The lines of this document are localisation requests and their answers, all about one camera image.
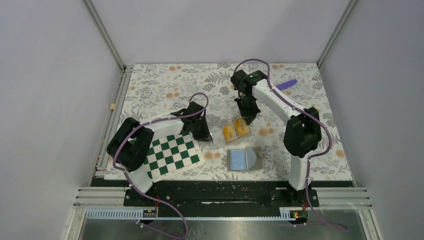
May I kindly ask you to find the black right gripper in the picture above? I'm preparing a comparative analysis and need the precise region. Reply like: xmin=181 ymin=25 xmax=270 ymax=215
xmin=234 ymin=95 xmax=261 ymax=126

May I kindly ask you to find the gold VIP card stack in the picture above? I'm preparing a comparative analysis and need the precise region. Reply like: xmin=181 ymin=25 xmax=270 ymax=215
xmin=234 ymin=118 xmax=251 ymax=137

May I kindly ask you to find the clear acrylic card box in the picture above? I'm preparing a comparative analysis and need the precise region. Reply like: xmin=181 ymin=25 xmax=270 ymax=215
xmin=209 ymin=115 xmax=252 ymax=149

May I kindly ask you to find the grey card holder wallet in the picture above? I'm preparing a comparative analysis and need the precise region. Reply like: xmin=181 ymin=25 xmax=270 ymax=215
xmin=226 ymin=146 xmax=264 ymax=172

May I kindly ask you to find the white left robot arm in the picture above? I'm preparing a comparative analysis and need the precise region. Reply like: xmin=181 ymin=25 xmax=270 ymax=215
xmin=106 ymin=101 xmax=212 ymax=206

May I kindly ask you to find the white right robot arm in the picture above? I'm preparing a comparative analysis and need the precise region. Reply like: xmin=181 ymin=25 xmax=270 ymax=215
xmin=230 ymin=70 xmax=322 ymax=206

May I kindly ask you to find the green white chessboard mat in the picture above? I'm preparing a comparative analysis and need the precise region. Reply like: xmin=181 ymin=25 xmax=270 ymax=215
xmin=127 ymin=115 xmax=205 ymax=183

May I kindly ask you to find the purple cylindrical tool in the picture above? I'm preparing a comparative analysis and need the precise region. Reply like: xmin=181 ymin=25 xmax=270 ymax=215
xmin=276 ymin=79 xmax=298 ymax=91

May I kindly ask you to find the floral patterned table mat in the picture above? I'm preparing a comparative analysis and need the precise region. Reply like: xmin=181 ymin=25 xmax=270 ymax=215
xmin=120 ymin=63 xmax=353 ymax=181

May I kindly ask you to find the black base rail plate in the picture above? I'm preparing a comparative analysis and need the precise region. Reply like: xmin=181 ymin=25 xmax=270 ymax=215
xmin=91 ymin=178 xmax=355 ymax=220

